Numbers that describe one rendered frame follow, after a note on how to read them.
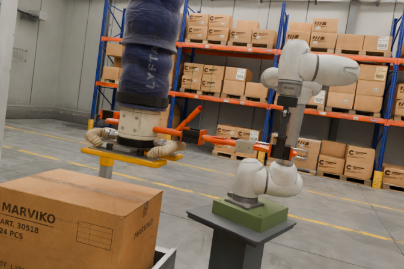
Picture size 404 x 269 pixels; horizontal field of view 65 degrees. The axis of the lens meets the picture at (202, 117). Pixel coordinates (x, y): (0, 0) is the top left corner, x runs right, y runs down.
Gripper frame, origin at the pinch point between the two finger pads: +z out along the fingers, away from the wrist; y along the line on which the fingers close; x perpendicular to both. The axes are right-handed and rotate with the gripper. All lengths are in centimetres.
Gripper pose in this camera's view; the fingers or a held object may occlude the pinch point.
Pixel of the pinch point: (279, 149)
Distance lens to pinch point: 124.4
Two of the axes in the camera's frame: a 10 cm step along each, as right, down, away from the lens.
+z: -1.4, 9.9, 0.5
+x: 9.5, 1.5, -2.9
